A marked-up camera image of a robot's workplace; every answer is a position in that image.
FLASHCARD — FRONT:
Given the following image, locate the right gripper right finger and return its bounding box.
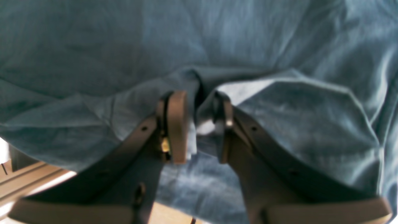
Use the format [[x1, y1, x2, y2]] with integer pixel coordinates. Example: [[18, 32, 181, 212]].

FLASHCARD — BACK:
[[213, 92, 392, 224]]

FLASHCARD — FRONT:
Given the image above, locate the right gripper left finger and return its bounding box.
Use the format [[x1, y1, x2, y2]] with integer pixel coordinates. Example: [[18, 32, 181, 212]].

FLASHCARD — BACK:
[[8, 91, 188, 224]]

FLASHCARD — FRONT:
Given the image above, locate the dark navy t-shirt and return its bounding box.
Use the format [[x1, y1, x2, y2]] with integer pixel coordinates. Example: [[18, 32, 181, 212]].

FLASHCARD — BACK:
[[0, 0, 398, 224]]

